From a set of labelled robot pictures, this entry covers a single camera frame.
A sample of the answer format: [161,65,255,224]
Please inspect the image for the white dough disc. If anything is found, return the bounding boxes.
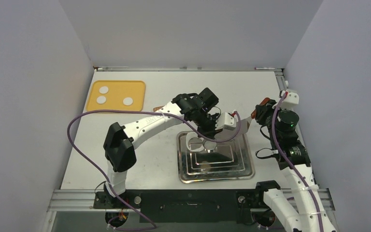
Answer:
[123,97,134,106]
[99,86,109,94]
[96,96,107,104]

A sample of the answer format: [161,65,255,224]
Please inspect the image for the white dough disc lower left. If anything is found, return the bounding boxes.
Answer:
[96,96,107,104]

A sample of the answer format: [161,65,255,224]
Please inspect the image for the wooden rolling pin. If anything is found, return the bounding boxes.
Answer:
[153,106,164,114]

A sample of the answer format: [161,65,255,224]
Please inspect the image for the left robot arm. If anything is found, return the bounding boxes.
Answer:
[103,88,220,208]

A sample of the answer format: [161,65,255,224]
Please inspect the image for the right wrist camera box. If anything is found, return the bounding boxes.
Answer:
[280,89,300,109]

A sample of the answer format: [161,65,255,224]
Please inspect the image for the scraper with red handle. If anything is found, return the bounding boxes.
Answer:
[215,97,270,140]

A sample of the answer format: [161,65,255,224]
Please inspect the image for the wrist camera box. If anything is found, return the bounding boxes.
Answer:
[216,112,237,131]
[280,89,300,109]

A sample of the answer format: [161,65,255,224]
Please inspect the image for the white dough piece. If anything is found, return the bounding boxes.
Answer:
[186,137,205,153]

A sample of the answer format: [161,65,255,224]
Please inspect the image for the metal ring cutter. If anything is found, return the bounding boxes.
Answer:
[203,141,217,152]

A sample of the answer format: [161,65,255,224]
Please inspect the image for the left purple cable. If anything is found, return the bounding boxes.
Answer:
[67,110,242,231]

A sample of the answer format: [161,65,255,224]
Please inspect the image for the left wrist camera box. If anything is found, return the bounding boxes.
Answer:
[216,112,237,131]

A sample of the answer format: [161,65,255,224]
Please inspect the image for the stainless steel tray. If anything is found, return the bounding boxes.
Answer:
[176,131,255,184]

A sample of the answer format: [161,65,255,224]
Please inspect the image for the purple cable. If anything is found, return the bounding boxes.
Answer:
[271,91,325,232]
[67,110,242,231]

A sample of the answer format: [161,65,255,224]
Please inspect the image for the white dough disc right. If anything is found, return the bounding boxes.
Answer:
[123,97,134,106]

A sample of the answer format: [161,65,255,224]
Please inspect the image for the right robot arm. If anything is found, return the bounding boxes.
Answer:
[251,98,336,232]

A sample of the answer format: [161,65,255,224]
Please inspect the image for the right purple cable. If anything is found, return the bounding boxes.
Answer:
[271,91,325,232]

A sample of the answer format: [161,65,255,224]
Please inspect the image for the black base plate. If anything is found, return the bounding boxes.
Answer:
[94,188,285,224]

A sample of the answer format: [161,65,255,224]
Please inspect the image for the aluminium frame rail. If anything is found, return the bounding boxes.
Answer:
[271,68,315,187]

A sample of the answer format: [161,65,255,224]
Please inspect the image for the white dough disc upper left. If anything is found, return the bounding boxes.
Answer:
[99,86,109,94]

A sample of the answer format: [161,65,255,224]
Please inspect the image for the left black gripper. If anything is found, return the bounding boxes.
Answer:
[193,109,222,141]

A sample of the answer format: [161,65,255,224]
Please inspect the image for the yellow plastic tray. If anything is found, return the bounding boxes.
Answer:
[86,80,146,111]

